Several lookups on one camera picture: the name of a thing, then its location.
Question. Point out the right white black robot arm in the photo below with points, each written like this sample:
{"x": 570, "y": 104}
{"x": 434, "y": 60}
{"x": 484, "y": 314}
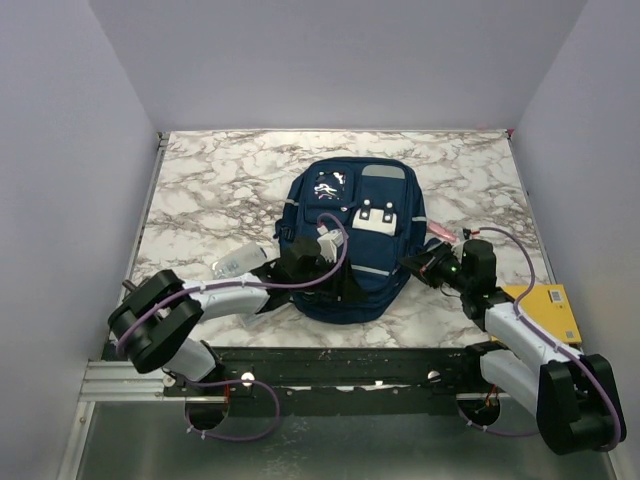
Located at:
{"x": 572, "y": 396}

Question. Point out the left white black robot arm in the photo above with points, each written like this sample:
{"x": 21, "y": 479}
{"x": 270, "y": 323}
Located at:
{"x": 152, "y": 325}

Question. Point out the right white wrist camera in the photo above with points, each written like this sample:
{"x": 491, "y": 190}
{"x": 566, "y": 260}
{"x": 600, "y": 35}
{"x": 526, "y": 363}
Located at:
{"x": 460, "y": 236}

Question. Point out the yellow notebook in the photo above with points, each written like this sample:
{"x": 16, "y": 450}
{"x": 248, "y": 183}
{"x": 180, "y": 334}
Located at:
{"x": 549, "y": 306}

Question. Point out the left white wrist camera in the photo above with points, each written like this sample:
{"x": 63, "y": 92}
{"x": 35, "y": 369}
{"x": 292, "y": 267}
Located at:
{"x": 330, "y": 243}

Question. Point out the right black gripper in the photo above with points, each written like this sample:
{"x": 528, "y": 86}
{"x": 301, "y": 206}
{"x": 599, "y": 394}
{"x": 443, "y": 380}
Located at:
{"x": 418, "y": 264}

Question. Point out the aluminium extrusion frame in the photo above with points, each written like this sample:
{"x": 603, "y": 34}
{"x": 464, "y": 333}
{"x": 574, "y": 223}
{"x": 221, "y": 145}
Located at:
{"x": 118, "y": 381}

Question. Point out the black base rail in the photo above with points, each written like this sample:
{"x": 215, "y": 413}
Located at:
{"x": 338, "y": 382}

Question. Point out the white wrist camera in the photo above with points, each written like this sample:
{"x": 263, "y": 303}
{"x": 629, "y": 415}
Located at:
{"x": 460, "y": 236}
{"x": 330, "y": 243}

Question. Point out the pink eraser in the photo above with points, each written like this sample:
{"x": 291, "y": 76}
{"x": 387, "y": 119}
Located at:
{"x": 441, "y": 232}

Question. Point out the metal table clamp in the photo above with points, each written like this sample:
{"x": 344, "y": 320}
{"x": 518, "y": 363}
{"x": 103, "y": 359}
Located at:
{"x": 130, "y": 286}

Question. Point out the clear plastic parts box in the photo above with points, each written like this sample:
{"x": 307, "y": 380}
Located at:
{"x": 236, "y": 263}

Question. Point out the navy blue student backpack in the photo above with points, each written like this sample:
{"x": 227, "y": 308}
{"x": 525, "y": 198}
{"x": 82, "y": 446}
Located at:
{"x": 380, "y": 204}

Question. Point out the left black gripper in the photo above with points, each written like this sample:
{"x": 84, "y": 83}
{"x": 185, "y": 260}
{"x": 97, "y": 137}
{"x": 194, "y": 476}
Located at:
{"x": 343, "y": 287}

